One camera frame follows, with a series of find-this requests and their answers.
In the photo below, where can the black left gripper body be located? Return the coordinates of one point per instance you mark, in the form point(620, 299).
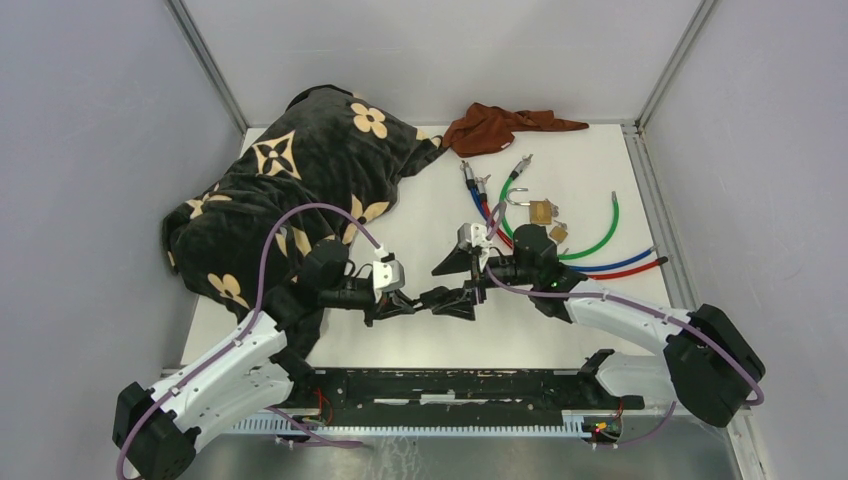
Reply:
point(381, 303)

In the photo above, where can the blue cable lock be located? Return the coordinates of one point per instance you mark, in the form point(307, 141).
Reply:
point(622, 268)

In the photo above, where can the red cable lock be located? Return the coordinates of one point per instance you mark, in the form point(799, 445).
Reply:
point(631, 266)

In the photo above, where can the white slotted cable duct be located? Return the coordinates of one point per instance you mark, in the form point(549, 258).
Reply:
point(266, 423)

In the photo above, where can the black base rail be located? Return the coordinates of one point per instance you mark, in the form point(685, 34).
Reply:
point(452, 398)

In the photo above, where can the black floral patterned blanket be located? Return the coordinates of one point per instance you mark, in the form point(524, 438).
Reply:
point(330, 163)

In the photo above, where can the black padlock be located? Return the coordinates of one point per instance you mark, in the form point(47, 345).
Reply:
point(435, 299)

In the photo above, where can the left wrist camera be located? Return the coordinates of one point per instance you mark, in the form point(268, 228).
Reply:
point(387, 276)

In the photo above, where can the small brass padlock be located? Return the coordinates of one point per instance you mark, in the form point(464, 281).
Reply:
point(559, 233)

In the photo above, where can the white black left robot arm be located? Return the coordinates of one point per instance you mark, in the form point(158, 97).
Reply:
point(159, 430)

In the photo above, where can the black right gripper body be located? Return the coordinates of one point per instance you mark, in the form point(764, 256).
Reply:
point(503, 269)

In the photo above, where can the green cable lock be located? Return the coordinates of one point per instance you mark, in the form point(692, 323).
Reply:
point(506, 233)

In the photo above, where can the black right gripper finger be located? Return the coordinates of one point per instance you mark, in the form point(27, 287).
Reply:
point(457, 304)
point(459, 260)

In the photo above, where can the brown crumpled cloth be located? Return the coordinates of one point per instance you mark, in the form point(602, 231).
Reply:
point(487, 130)

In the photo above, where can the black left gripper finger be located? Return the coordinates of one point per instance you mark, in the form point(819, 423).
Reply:
point(391, 314)
point(400, 301)

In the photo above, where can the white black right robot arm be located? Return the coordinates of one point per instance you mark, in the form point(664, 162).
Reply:
point(697, 358)

